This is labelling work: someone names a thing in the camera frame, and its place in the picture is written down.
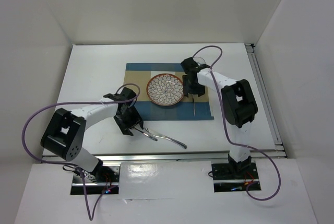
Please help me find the silver knife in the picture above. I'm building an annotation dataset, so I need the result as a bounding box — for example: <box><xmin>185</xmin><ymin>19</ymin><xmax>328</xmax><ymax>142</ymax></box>
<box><xmin>144</xmin><ymin>127</ymin><xmax>187</xmax><ymax>149</ymax></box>

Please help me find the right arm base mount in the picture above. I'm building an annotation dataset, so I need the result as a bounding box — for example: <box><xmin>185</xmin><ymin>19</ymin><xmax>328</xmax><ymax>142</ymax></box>
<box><xmin>208</xmin><ymin>162</ymin><xmax>261</xmax><ymax>193</ymax></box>

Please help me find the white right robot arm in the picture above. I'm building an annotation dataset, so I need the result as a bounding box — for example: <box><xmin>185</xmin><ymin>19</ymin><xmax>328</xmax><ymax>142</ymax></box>
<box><xmin>181</xmin><ymin>57</ymin><xmax>258</xmax><ymax>178</ymax></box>

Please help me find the aluminium rail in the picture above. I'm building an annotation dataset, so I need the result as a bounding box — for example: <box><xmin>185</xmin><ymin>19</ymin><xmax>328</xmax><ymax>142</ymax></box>
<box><xmin>40</xmin><ymin>151</ymin><xmax>288</xmax><ymax>164</ymax></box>
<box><xmin>244</xmin><ymin>43</ymin><xmax>287</xmax><ymax>156</ymax></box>

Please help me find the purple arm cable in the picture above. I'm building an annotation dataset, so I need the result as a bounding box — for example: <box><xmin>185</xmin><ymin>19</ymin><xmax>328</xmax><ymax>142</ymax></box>
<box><xmin>192</xmin><ymin>45</ymin><xmax>281</xmax><ymax>202</ymax></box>
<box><xmin>21</xmin><ymin>83</ymin><xmax>142</xmax><ymax>221</ymax></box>

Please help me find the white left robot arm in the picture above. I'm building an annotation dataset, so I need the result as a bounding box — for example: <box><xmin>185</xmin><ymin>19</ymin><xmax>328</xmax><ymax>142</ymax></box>
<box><xmin>40</xmin><ymin>87</ymin><xmax>144</xmax><ymax>182</ymax></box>

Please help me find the clear drinking glass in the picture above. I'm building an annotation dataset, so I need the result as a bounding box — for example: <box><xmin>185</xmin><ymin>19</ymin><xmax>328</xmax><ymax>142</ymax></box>
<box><xmin>193</xmin><ymin>56</ymin><xmax>206</xmax><ymax>66</ymax></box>

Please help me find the aluminium front rail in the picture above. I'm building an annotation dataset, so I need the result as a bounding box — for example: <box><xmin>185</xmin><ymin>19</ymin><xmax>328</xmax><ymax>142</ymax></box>
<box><xmin>40</xmin><ymin>151</ymin><xmax>288</xmax><ymax>164</ymax></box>

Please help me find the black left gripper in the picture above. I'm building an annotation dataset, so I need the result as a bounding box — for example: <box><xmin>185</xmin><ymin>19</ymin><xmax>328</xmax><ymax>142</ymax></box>
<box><xmin>113</xmin><ymin>105</ymin><xmax>144</xmax><ymax>136</ymax></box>

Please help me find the silver spoon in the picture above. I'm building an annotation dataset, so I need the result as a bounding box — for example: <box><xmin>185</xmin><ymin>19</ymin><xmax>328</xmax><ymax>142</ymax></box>
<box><xmin>192</xmin><ymin>95</ymin><xmax>196</xmax><ymax>117</ymax></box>

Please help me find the aluminium right side rail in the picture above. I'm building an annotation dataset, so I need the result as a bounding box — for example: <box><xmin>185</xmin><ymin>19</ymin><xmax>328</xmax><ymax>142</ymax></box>
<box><xmin>244</xmin><ymin>43</ymin><xmax>287</xmax><ymax>156</ymax></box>

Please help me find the silver fork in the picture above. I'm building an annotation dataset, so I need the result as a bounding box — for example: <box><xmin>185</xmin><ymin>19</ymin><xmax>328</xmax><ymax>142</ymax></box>
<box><xmin>132</xmin><ymin>127</ymin><xmax>158</xmax><ymax>142</ymax></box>

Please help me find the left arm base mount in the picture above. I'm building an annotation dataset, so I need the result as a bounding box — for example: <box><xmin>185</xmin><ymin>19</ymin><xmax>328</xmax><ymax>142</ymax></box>
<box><xmin>63</xmin><ymin>164</ymin><xmax>121</xmax><ymax>195</ymax></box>

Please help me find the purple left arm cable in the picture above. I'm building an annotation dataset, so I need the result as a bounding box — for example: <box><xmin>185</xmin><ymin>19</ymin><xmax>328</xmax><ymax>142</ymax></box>
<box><xmin>21</xmin><ymin>83</ymin><xmax>142</xmax><ymax>221</ymax></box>

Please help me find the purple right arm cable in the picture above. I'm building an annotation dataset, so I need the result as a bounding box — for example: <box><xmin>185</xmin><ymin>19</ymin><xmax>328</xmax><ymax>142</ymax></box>
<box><xmin>192</xmin><ymin>45</ymin><xmax>281</xmax><ymax>202</ymax></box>

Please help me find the floral ceramic plate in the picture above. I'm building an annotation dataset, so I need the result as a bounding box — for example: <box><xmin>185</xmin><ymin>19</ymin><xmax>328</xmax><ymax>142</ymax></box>
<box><xmin>146</xmin><ymin>73</ymin><xmax>184</xmax><ymax>107</ymax></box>

